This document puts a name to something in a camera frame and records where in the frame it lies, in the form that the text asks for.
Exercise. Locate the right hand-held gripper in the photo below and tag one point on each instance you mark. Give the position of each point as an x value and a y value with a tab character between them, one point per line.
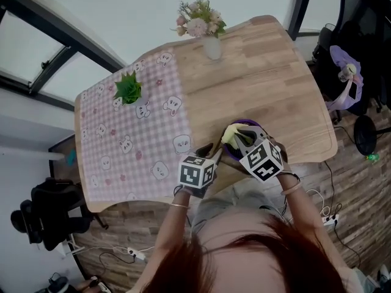
262	163

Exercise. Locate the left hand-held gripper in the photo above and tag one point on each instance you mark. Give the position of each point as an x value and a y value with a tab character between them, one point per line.
195	172

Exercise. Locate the purple round fan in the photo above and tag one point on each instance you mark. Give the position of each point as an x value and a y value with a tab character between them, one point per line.
246	122

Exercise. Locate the yellow cleaning cloth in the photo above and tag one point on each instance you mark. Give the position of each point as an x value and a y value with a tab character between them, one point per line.
229	134

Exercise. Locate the person's right forearm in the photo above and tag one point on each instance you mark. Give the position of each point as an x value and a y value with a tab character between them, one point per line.
305	218

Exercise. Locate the person's left forearm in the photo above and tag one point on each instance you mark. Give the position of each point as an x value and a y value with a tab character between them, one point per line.
169	224

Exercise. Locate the black standing floor fan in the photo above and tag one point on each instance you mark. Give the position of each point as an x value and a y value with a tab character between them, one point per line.
365	134

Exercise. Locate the person's grey clothing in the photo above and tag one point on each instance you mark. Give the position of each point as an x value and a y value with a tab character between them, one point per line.
238	200

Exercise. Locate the pink checked tablecloth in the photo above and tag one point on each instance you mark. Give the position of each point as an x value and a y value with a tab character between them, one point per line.
137	139

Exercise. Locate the white ribbed vase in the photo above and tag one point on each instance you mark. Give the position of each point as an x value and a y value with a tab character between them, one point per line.
212	49

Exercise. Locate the green potted plant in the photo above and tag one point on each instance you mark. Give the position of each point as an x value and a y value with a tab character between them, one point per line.
128	90

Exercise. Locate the white power strip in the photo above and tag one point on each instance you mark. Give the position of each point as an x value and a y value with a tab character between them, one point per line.
330	220
136	253

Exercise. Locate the drink cup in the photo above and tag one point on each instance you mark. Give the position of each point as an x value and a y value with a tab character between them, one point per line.
346	72

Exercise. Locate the purple tote bag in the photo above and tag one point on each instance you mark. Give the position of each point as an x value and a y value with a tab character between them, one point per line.
339	56

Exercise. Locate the green bottle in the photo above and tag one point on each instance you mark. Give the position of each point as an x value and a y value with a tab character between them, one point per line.
373	158

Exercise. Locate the black office chair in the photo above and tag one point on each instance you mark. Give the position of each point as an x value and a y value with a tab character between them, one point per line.
52	212
333	35

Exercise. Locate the pink flower bouquet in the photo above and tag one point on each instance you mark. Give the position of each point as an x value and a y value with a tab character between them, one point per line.
198	20

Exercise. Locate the teal object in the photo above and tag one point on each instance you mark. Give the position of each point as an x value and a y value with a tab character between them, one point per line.
72	157

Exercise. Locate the dark side table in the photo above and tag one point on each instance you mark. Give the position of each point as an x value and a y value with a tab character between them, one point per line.
59	154

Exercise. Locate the black framed window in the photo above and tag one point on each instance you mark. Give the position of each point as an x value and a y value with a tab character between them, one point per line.
18	50

